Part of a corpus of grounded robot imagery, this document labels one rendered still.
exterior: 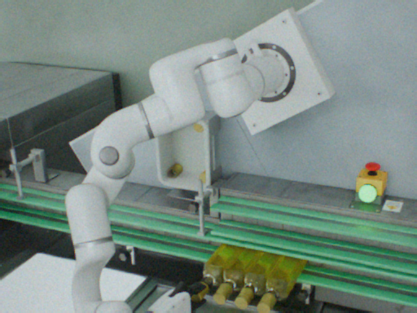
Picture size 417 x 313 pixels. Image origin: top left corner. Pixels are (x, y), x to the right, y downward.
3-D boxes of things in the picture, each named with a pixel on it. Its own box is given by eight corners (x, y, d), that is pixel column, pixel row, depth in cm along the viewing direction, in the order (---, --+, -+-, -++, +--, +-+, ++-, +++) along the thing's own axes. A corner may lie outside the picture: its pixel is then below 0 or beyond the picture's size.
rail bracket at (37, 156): (50, 177, 209) (3, 204, 190) (42, 130, 202) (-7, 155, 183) (61, 178, 207) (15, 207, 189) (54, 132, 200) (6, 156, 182)
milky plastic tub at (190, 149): (171, 174, 192) (157, 184, 185) (167, 105, 183) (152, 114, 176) (221, 182, 186) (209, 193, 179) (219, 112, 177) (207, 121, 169)
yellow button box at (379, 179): (360, 190, 169) (354, 200, 163) (362, 165, 166) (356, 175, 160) (385, 193, 167) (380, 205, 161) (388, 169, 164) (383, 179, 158)
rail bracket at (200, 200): (208, 222, 178) (189, 242, 167) (206, 169, 171) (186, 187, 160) (217, 223, 177) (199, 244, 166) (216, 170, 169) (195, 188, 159)
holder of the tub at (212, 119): (173, 188, 195) (161, 198, 188) (168, 106, 183) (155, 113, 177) (222, 196, 189) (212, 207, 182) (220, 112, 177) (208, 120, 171)
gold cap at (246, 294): (240, 297, 154) (234, 307, 150) (241, 285, 152) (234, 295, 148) (253, 301, 152) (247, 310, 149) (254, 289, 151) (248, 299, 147)
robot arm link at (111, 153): (143, 107, 142) (84, 127, 141) (138, 96, 128) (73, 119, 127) (163, 162, 142) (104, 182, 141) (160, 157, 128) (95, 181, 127)
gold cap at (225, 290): (220, 293, 156) (212, 303, 152) (219, 282, 154) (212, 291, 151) (233, 296, 154) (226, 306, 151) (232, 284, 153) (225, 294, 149)
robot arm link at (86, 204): (146, 229, 130) (150, 227, 145) (125, 132, 131) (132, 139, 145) (69, 245, 129) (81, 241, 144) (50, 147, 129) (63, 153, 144)
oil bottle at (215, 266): (231, 247, 178) (199, 286, 161) (231, 230, 176) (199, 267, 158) (249, 250, 176) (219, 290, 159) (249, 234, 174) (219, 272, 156)
